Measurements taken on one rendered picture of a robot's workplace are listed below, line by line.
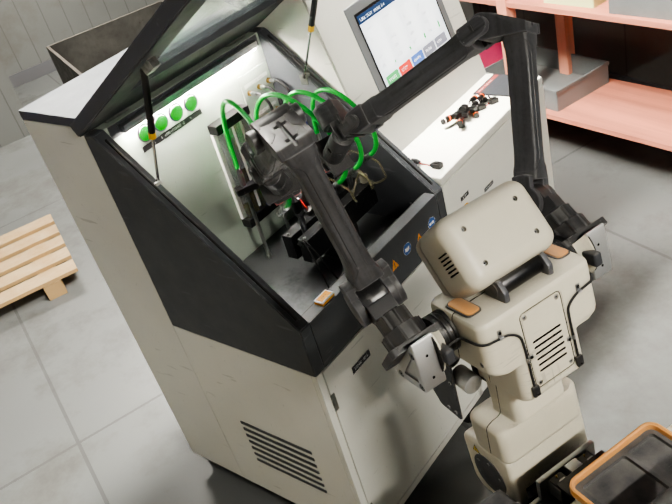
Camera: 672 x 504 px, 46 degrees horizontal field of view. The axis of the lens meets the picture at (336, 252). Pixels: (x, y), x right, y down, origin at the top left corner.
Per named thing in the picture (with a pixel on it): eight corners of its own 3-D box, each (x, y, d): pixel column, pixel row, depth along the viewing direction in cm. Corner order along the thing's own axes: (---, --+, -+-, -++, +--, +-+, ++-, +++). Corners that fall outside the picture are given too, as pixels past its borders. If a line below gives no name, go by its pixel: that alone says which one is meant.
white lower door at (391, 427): (378, 532, 246) (323, 374, 209) (373, 529, 247) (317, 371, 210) (479, 392, 283) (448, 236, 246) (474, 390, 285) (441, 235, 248)
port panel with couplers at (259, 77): (274, 168, 255) (245, 79, 238) (266, 167, 257) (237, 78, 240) (299, 148, 262) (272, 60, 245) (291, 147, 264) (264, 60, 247)
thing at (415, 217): (325, 368, 210) (309, 322, 201) (312, 364, 213) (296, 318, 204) (444, 237, 246) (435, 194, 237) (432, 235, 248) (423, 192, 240)
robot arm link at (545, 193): (562, 212, 162) (571, 210, 166) (530, 174, 165) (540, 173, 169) (529, 240, 167) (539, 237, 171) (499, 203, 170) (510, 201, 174)
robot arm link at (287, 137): (261, 140, 133) (311, 109, 134) (240, 125, 145) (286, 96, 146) (370, 334, 153) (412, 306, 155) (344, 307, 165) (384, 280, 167)
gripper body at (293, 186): (259, 185, 200) (250, 177, 193) (294, 166, 199) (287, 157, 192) (269, 207, 198) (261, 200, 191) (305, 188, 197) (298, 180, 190)
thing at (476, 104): (467, 133, 257) (465, 117, 254) (439, 130, 263) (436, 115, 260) (500, 100, 270) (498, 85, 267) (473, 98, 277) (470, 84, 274)
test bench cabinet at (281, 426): (379, 558, 250) (315, 379, 207) (249, 491, 286) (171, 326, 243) (486, 406, 291) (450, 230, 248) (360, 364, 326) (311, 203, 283)
